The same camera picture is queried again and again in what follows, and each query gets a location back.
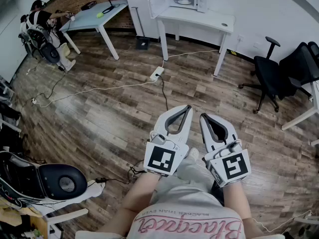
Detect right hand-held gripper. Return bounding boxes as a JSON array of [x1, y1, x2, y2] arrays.
[[199, 113, 252, 188]]

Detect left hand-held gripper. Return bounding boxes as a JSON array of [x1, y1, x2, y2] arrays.
[[144, 105, 194, 177]]

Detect white microwave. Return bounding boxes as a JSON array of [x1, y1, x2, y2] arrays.
[[147, 0, 208, 19]]

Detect person's right forearm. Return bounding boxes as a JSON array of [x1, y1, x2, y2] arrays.
[[223, 180, 265, 236]]

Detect person's left forearm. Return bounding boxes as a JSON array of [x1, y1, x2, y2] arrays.
[[97, 172, 160, 234]]

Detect person's white shoe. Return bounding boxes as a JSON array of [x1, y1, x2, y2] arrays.
[[186, 147, 200, 161]]

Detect person's grey trousers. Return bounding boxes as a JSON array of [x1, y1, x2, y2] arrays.
[[175, 155, 212, 191]]

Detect white power strip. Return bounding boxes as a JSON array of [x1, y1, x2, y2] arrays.
[[150, 66, 164, 81]]

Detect person's white printed shirt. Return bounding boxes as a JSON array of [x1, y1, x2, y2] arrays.
[[74, 183, 286, 239]]

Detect black floor box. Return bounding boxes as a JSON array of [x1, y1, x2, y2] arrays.
[[136, 36, 151, 51]]

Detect white side table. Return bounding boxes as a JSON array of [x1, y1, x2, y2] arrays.
[[281, 80, 319, 146]]

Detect white office desk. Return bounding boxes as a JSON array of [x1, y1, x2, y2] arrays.
[[156, 7, 236, 77]]

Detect light blue table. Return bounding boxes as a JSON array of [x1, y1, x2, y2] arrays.
[[59, 0, 129, 61]]

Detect black mesh office chair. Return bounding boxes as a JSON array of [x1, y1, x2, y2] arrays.
[[18, 25, 60, 64]]

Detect black box device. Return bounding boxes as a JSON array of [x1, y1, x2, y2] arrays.
[[81, 0, 97, 11]]

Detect black power cable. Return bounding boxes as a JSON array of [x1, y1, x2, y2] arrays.
[[156, 75, 170, 112]]

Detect short white floor cable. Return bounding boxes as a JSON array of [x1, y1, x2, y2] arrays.
[[161, 49, 220, 68]]

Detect long white floor cable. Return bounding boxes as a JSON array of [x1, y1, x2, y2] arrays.
[[32, 80, 157, 109]]

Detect white chair frame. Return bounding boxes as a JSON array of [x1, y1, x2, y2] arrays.
[[37, 180, 107, 239]]

